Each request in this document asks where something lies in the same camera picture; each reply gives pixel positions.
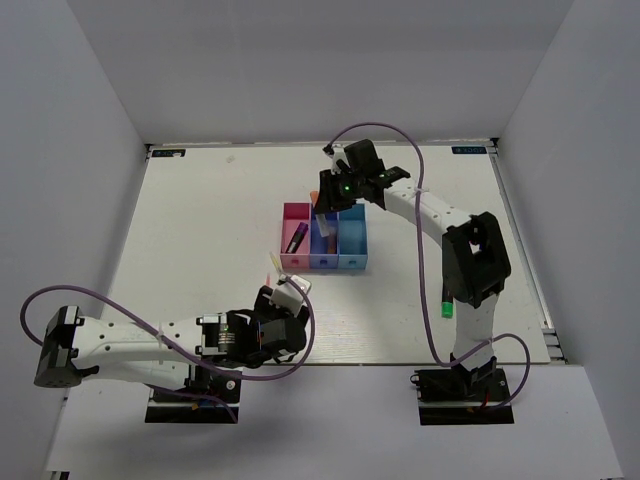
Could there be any left blue corner label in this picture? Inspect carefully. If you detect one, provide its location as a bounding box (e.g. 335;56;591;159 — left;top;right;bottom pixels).
151;149;186;158

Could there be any dark blue container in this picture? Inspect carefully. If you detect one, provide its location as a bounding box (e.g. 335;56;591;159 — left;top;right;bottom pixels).
310;208;339;270

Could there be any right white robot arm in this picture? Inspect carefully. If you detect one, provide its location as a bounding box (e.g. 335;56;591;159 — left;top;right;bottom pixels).
315;167;511;399

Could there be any blue corner label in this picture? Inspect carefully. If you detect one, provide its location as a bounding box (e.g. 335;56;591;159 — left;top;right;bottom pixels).
151;149;186;158
451;145;487;155

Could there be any yellow pen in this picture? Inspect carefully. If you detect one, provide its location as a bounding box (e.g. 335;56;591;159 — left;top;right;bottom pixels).
269;252;289;283

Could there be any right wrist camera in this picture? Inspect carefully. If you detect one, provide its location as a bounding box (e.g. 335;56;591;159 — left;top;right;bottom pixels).
323;144;351;174

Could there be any right blue corner label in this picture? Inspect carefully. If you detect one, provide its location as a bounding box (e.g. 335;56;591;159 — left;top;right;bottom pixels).
451;145;487;155

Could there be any black purple highlighter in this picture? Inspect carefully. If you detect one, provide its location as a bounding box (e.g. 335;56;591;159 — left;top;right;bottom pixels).
285;222;309;254

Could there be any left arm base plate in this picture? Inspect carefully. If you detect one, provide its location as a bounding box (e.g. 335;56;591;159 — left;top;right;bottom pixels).
145;367;242;425

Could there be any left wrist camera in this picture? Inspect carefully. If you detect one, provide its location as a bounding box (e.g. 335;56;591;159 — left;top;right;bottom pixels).
270;274;312;316

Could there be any yellow orange highlighter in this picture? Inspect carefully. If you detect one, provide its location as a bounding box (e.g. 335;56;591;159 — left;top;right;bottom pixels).
327;235;337;254

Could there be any pink container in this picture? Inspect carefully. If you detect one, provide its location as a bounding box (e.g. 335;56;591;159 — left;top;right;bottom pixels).
279;202;311;270

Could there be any light blue container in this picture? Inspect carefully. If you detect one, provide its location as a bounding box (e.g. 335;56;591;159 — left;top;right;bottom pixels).
338;204;368;270

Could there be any grey orange highlighter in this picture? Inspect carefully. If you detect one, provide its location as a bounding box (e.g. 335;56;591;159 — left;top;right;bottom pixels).
310;190;333;238

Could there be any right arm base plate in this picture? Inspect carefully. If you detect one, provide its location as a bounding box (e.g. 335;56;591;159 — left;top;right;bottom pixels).
410;369;514;426

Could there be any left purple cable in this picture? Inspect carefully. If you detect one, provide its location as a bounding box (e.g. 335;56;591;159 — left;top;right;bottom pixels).
19;273;317;424

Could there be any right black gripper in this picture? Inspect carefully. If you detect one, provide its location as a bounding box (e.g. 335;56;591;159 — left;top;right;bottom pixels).
314;167;365;214

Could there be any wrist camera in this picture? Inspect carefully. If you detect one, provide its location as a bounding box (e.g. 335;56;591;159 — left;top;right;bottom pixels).
323;144;351;174
270;274;312;316

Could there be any black green highlighter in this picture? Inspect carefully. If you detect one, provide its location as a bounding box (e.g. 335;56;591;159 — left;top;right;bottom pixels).
441;285;454;319

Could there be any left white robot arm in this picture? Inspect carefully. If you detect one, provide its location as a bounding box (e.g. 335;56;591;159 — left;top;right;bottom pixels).
34;277;314;399

